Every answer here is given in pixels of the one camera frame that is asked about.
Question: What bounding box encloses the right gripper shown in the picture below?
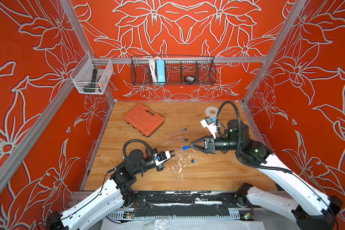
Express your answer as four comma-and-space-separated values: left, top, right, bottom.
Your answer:
192, 136, 243, 156

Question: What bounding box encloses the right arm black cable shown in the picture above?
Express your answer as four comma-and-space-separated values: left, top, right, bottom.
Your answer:
215, 100, 338, 230

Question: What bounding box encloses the white foam tape roll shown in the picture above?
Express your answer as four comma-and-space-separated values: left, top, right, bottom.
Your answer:
205, 106, 219, 118

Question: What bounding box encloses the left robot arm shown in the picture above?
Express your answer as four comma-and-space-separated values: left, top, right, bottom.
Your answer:
45, 149, 174, 230

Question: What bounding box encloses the orange plastic tool case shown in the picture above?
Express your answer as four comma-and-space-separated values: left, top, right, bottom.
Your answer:
123, 103, 164, 137

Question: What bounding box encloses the black wire basket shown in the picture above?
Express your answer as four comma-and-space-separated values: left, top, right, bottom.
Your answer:
130, 55, 217, 86

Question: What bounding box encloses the light blue box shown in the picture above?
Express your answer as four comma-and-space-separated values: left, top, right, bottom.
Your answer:
156, 59, 166, 85

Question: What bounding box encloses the dark green tool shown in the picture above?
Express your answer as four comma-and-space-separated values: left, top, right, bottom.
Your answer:
83, 69, 97, 93

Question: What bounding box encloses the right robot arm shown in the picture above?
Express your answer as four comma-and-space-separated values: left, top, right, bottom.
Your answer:
190, 117, 343, 230

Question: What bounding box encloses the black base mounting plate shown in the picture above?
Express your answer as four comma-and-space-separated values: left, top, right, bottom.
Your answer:
125, 191, 260, 220

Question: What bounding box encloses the white cable bundle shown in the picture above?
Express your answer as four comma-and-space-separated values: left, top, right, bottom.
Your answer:
149, 57, 158, 83

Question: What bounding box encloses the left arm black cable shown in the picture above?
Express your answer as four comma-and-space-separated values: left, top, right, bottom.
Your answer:
54, 139, 157, 228

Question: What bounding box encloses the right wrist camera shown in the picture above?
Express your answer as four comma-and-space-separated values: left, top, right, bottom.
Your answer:
200, 117, 218, 139

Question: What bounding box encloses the clear acrylic wall box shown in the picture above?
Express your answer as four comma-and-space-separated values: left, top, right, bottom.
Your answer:
71, 54, 114, 95

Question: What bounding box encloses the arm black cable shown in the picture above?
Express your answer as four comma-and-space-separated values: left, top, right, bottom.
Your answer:
54, 139, 157, 228
215, 100, 338, 230

